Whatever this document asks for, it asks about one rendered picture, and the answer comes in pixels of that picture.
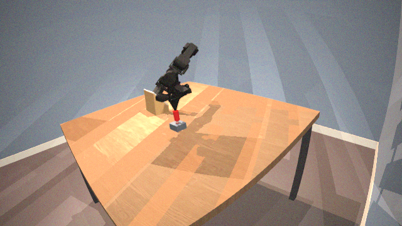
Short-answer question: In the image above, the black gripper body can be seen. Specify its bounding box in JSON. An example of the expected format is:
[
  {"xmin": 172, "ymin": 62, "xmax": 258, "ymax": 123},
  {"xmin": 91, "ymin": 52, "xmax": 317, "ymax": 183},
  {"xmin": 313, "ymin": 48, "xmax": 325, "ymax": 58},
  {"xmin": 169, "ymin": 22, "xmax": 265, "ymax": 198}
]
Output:
[{"xmin": 156, "ymin": 80, "xmax": 192, "ymax": 102}]

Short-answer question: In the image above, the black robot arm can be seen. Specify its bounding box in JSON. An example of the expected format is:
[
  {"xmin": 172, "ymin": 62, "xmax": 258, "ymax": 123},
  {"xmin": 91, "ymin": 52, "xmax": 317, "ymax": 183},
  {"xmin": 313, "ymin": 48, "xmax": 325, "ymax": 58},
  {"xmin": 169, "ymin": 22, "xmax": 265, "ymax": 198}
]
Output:
[{"xmin": 153, "ymin": 43, "xmax": 198, "ymax": 97}]

